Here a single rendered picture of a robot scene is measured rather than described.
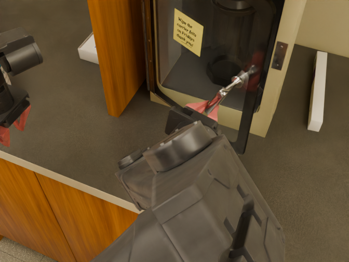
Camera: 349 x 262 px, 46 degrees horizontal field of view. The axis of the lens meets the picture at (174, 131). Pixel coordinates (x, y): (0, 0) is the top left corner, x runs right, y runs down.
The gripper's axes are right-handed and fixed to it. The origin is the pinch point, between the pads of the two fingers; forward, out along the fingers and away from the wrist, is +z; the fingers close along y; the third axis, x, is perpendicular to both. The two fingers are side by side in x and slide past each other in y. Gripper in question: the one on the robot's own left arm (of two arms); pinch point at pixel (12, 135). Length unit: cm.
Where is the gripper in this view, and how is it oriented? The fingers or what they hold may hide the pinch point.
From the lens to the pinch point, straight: 89.4
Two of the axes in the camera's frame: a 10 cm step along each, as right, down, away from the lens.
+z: -0.1, 6.4, 7.7
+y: 4.0, -7.0, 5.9
